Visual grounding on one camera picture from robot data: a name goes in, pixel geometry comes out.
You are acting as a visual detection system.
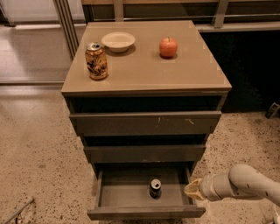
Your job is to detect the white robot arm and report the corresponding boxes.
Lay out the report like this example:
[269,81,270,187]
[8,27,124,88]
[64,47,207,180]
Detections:
[184,164,280,206]

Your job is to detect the white bowl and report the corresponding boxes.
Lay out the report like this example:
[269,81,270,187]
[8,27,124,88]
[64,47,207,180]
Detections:
[101,31,135,53]

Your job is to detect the grey top drawer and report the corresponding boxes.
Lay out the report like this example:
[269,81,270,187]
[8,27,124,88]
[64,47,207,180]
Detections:
[70,111,221,137]

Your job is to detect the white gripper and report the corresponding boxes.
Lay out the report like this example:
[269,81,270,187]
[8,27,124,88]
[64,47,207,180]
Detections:
[184,174,220,201]

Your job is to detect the small grey floor device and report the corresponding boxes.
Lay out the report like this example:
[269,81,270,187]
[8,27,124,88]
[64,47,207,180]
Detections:
[265,102,280,119]

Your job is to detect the red apple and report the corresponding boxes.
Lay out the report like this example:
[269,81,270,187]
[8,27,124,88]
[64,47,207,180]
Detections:
[159,37,178,58]

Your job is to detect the grey metal rod on floor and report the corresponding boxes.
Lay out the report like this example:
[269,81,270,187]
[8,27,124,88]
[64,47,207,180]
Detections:
[2,198,34,224]

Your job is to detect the metal window frame post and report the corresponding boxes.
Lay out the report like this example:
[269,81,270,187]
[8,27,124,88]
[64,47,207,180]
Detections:
[53,0,79,60]

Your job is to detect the grey middle drawer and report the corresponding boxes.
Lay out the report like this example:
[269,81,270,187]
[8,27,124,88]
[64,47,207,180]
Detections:
[84,144,206,163]

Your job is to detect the grey drawer cabinet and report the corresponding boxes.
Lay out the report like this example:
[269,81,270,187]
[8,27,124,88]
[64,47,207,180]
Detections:
[62,21,231,172]

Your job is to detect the grey open bottom drawer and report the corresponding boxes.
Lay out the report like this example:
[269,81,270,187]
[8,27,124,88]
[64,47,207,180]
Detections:
[87,166,206,221]

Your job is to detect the blue pepsi can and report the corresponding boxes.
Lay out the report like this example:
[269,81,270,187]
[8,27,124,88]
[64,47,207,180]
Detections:
[149,178,161,199]

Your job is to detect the gold patterned drink can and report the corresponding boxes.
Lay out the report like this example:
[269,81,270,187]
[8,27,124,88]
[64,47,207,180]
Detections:
[85,42,108,81]

